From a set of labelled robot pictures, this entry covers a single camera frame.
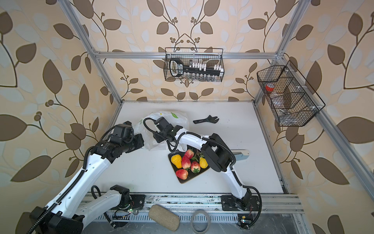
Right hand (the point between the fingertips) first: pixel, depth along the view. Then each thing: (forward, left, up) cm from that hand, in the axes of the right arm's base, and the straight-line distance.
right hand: (157, 134), depth 91 cm
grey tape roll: (-45, -29, -6) cm, 53 cm away
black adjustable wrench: (+18, -36, -8) cm, 41 cm away
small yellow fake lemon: (-18, -28, -3) cm, 33 cm away
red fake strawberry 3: (-20, -23, -4) cm, 31 cm away
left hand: (-9, +3, +10) cm, 14 cm away
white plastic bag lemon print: (+4, -11, +11) cm, 16 cm away
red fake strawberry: (-12, -20, -4) cm, 23 cm away
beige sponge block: (-43, -8, -5) cm, 44 cm away
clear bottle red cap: (+6, -71, +21) cm, 74 cm away
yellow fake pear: (-15, -12, -3) cm, 20 cm away
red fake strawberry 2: (-18, -18, -3) cm, 25 cm away
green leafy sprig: (-13, -25, -5) cm, 29 cm away
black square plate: (-23, -22, -7) cm, 33 cm away
